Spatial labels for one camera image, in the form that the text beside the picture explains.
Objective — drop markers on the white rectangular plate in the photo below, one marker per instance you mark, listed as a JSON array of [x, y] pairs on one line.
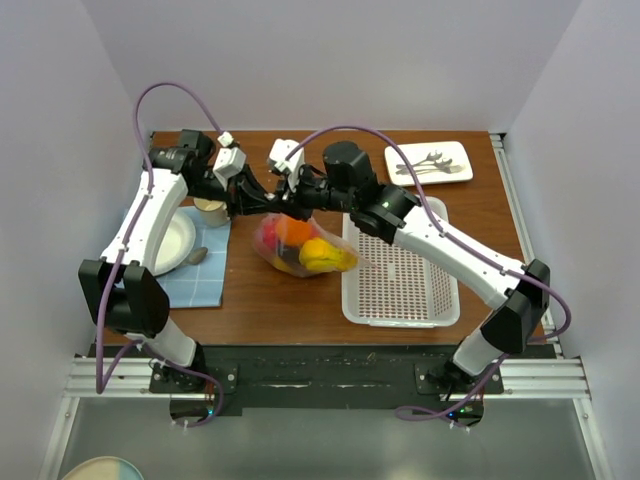
[[451, 150]]

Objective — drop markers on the pastel round plate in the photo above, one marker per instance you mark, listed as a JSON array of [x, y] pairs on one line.
[[104, 468]]

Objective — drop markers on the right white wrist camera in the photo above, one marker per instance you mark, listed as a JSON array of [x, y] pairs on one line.
[[285, 159]]

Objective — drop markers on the fake red apple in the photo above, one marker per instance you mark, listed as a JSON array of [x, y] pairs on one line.
[[267, 237]]

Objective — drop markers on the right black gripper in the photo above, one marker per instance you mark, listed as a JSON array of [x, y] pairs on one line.
[[293, 202]]

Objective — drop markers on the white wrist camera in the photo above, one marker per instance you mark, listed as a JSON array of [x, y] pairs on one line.
[[285, 159], [229, 163]]

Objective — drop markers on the blue checkered cloth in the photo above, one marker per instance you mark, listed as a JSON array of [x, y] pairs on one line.
[[199, 286]]

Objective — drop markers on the silver spoon on plate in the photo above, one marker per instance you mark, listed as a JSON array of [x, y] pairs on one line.
[[414, 157], [402, 169]]

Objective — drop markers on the white plastic basket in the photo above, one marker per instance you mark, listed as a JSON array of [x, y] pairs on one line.
[[395, 288]]

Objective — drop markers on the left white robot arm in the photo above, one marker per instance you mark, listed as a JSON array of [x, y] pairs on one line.
[[121, 289]]

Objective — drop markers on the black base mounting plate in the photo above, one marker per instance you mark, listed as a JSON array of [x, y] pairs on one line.
[[410, 380]]

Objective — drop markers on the white round plate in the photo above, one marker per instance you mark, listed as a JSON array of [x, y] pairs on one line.
[[177, 243]]

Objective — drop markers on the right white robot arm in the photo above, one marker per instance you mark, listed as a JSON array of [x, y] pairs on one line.
[[517, 293]]

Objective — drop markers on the fake orange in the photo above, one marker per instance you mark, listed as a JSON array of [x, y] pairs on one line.
[[293, 233]]

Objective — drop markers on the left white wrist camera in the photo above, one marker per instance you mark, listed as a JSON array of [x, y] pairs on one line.
[[229, 163]]

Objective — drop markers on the aluminium rail frame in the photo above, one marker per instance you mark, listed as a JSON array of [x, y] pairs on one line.
[[540, 379]]

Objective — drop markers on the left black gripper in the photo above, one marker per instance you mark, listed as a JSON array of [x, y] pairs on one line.
[[245, 195]]

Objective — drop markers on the beige mug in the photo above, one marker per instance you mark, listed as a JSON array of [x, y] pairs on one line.
[[213, 212]]

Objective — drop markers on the fake yellow lemon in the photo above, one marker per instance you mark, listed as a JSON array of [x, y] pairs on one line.
[[318, 255]]

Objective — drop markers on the clear zip top bag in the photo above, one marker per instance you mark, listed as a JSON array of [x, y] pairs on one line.
[[286, 259]]

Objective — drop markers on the silver spoon on cloth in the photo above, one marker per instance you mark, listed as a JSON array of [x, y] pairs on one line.
[[195, 257]]

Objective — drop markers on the silver fork on plate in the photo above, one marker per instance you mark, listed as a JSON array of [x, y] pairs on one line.
[[432, 168]]

